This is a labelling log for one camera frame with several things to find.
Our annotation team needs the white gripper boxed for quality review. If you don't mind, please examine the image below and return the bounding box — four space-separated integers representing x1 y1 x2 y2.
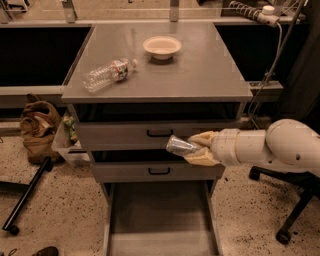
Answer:
184 129 240 166

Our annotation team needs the silver redbull can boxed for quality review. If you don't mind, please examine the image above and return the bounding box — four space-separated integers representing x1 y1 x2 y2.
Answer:
166 135 201 157

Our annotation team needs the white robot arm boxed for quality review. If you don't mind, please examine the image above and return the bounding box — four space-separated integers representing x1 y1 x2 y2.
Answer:
184 119 320 177

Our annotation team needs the middle grey drawer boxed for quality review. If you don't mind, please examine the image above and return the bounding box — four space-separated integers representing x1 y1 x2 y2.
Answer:
91 161 225 183

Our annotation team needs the top grey drawer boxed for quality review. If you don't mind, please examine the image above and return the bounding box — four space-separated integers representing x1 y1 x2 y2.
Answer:
76 120 241 151

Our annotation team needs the bottom grey open drawer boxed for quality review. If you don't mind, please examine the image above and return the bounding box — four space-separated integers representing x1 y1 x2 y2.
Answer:
103 181 223 256

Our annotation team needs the grey drawer cabinet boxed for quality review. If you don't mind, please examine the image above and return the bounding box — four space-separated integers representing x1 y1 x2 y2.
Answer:
60 21 254 256

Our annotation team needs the black office chair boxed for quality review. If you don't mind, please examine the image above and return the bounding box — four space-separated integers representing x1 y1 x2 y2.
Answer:
248 165 320 245

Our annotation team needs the white paper bowl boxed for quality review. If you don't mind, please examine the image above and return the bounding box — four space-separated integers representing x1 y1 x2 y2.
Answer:
143 36 182 60

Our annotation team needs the clear plastic water bottle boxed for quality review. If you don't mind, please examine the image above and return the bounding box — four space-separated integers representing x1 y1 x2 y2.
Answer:
82 58 138 93

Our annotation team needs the clear plastic bin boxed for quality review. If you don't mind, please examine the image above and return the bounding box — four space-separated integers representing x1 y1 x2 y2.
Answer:
52 121 90 166

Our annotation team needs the green snack package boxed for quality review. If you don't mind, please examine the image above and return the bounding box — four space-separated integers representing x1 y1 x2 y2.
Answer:
62 115 78 144

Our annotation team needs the black chair base leg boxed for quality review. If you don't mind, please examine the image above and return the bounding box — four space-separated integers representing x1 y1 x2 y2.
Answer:
0 157 53 236

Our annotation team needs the brown shoe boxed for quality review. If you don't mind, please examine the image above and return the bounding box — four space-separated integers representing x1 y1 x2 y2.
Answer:
32 246 59 256

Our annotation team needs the grey cable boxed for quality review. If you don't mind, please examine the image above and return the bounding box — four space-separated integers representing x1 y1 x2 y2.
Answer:
248 23 284 131

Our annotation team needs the white coiled hose fixture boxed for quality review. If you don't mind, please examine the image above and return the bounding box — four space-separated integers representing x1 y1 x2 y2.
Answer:
229 0 279 27

